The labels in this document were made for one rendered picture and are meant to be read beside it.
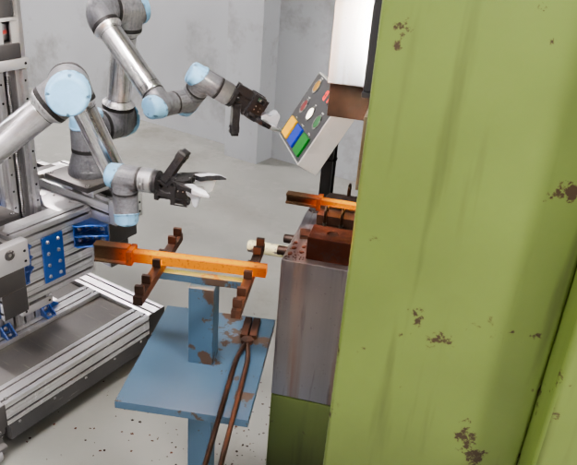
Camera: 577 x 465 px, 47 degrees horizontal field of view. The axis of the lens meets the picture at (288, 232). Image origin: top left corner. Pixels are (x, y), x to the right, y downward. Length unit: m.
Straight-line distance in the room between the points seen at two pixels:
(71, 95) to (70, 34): 4.50
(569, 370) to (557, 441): 0.17
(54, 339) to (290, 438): 1.06
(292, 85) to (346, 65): 3.28
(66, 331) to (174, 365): 1.14
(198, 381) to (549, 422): 0.76
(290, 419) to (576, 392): 0.90
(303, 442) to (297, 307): 0.47
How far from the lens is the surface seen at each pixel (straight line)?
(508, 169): 1.30
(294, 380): 1.93
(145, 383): 1.59
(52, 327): 2.76
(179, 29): 5.47
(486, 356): 1.49
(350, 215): 1.83
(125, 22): 2.37
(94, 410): 2.67
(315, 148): 2.25
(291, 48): 4.86
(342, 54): 1.63
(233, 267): 1.50
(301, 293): 1.77
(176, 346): 1.70
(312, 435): 2.05
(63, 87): 1.90
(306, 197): 1.87
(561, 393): 1.42
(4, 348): 2.69
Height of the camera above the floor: 1.74
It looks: 26 degrees down
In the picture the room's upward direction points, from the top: 5 degrees clockwise
